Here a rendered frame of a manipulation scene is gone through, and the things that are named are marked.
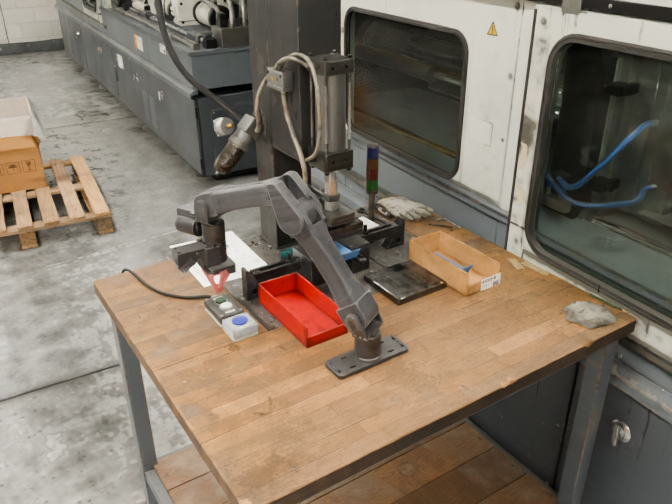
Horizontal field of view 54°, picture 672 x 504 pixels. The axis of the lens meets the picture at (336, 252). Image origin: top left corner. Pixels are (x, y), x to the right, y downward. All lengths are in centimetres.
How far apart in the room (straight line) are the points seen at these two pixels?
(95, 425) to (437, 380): 172
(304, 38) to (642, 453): 145
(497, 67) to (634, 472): 125
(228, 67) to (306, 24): 318
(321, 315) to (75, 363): 178
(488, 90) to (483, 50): 12
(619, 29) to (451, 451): 140
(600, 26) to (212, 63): 341
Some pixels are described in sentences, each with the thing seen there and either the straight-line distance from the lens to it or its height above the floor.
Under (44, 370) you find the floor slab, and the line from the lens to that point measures 330.
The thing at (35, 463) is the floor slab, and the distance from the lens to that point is 284.
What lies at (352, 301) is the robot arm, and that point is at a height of 106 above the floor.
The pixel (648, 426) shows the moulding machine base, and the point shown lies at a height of 58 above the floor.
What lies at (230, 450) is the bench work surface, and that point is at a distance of 137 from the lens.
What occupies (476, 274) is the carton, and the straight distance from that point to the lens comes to 195.
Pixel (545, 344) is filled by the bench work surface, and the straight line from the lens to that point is 170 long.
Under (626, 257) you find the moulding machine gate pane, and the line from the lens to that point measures 189.
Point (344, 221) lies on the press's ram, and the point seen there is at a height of 108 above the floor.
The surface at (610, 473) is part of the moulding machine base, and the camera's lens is 224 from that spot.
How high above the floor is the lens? 185
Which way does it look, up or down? 28 degrees down
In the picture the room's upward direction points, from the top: straight up
